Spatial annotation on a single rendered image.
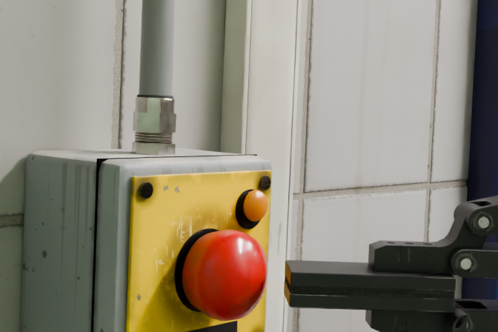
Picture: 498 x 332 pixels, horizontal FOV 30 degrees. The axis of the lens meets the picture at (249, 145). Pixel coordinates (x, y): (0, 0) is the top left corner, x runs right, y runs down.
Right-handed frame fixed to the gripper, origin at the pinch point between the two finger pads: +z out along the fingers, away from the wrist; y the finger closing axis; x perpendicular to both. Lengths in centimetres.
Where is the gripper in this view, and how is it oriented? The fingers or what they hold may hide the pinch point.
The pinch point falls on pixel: (367, 285)
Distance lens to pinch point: 41.3
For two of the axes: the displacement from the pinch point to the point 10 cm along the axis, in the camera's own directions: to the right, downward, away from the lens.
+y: -0.4, 10.0, 0.5
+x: -0.5, -0.5, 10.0
